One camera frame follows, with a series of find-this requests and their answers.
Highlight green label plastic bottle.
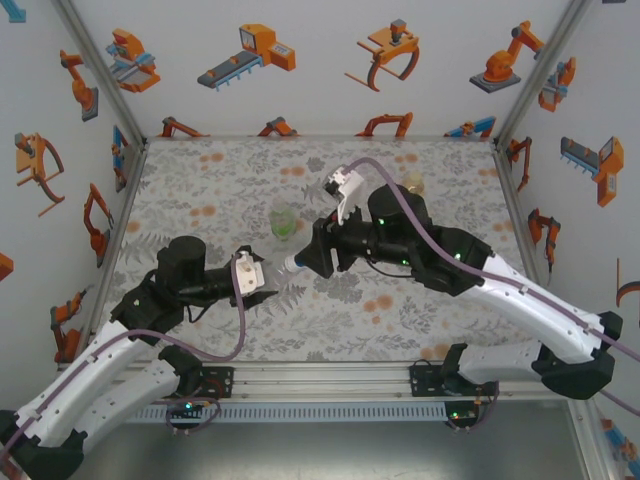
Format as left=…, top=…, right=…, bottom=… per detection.
left=268, top=197, right=301, bottom=244

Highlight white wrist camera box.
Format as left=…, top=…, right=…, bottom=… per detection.
left=323, top=164, right=366, bottom=226
left=230, top=244, right=266, bottom=296

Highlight wide aluminium extrusion beam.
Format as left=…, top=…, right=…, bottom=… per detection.
left=49, top=362, right=594, bottom=401

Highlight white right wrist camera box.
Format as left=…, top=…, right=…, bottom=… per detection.
left=323, top=164, right=366, bottom=226

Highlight aluminium frame post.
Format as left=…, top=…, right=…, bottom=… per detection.
left=492, top=0, right=591, bottom=146
left=49, top=0, right=149, bottom=146

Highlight floral print table cloth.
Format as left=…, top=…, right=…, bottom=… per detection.
left=82, top=138, right=571, bottom=364

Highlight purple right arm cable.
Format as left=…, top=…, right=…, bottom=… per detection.
left=342, top=157, right=640, bottom=434

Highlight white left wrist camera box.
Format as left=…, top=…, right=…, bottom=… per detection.
left=230, top=244, right=266, bottom=296

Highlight perforated grey cable tray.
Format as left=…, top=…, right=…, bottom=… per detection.
left=69, top=402, right=449, bottom=424

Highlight aluminium table edge rail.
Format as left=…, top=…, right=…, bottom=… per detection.
left=492, top=139, right=571, bottom=362
left=144, top=133, right=497, bottom=143
left=79, top=139, right=151, bottom=364

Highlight brushed grey metal panel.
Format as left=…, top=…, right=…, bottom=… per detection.
left=49, top=422, right=589, bottom=480

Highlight yellow tea plastic bottle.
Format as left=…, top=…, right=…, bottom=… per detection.
left=402, top=171, right=427, bottom=197

